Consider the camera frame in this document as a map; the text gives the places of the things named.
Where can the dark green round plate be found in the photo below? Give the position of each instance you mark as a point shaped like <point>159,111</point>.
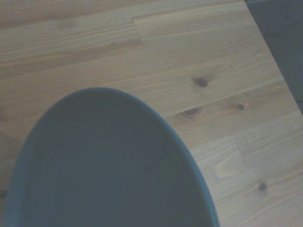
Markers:
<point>106,165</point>

